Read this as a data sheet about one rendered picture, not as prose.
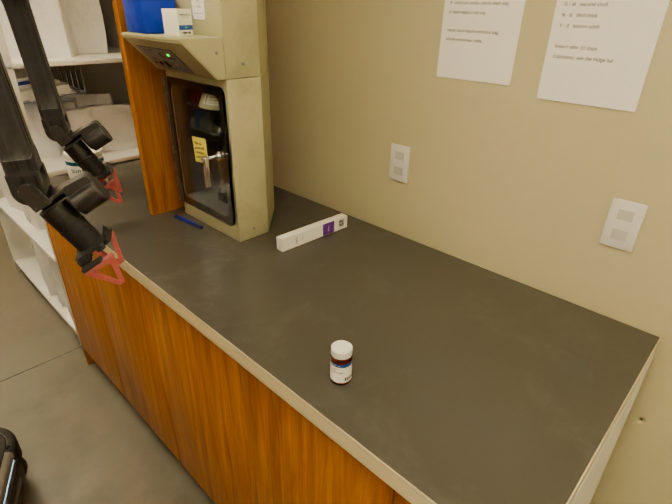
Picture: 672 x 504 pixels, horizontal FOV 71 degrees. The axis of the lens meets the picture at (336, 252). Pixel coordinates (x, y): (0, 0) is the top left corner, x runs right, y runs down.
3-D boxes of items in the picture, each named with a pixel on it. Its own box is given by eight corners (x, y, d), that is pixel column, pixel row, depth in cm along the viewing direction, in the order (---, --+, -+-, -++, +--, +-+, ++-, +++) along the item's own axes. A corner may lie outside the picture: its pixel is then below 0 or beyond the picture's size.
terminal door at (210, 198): (183, 199, 159) (166, 75, 140) (235, 227, 140) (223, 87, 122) (181, 200, 159) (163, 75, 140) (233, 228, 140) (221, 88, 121)
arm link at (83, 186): (19, 176, 94) (12, 191, 87) (68, 144, 95) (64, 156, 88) (65, 220, 101) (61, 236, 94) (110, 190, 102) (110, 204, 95)
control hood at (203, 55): (164, 67, 140) (159, 30, 136) (226, 80, 121) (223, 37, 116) (126, 70, 133) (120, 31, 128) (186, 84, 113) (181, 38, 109)
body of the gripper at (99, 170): (111, 166, 146) (94, 146, 142) (111, 176, 138) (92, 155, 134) (94, 177, 146) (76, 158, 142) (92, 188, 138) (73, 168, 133)
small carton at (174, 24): (178, 34, 122) (175, 8, 119) (193, 35, 120) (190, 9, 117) (164, 35, 118) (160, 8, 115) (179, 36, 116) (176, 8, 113)
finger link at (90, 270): (134, 263, 106) (105, 234, 101) (135, 279, 101) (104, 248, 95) (109, 281, 106) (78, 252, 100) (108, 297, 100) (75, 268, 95)
